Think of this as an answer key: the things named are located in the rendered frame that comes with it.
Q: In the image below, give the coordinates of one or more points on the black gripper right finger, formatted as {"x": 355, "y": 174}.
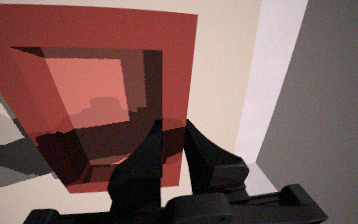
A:
{"x": 213, "y": 169}

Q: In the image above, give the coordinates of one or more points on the red rectangular frame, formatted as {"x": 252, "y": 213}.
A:
{"x": 88, "y": 109}

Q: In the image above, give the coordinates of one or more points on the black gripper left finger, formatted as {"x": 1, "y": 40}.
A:
{"x": 135, "y": 185}

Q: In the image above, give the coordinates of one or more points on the beige board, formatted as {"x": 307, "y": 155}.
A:
{"x": 224, "y": 46}

